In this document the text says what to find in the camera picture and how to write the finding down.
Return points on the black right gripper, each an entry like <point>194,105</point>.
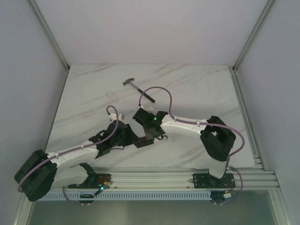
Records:
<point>151,136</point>

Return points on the black fuse box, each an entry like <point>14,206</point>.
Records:
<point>143,142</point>

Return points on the clear plastic fuse box cover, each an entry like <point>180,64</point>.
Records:
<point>112,97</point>

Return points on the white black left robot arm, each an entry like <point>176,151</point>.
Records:
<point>42,171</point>

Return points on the aluminium frame post left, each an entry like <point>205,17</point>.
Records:
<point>48,33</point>

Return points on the claw hammer black handle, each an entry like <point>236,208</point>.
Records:
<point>129,81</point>

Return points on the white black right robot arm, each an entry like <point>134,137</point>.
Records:
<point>143,116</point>

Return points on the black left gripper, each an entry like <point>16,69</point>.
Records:
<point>128,135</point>

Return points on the aluminium frame rail right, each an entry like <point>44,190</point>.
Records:
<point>254,33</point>

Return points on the aluminium front rail base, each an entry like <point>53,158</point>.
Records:
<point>152,179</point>

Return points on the white slotted cable duct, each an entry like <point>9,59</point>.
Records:
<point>110,195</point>

